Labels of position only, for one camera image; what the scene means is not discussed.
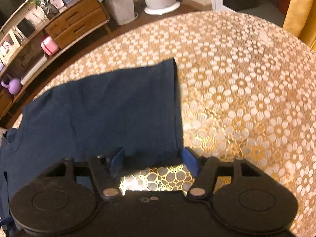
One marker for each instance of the navy blue t-shirt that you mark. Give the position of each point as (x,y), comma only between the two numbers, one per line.
(136,109)

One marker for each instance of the purple kettlebell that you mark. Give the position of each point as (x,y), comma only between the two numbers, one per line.
(12,84)

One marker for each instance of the yellow armchair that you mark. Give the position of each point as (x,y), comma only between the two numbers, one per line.
(300,21)

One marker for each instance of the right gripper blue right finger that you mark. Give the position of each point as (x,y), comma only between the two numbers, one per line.
(193,161)

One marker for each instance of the white flat device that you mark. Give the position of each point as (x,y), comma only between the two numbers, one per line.
(34,69)

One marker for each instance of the framed photo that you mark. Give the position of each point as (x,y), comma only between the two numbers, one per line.
(9,45)

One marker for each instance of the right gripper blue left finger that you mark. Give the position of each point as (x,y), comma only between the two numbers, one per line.
(116,162)

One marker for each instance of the floral lace table cover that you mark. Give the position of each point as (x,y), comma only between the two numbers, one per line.
(247,90)

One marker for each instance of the pink case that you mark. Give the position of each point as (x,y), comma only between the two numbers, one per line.
(49,46)

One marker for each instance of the wooden tv cabinet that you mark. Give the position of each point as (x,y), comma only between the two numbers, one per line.
(74,23)

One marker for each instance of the black speaker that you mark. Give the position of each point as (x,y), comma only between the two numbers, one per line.
(25,27)

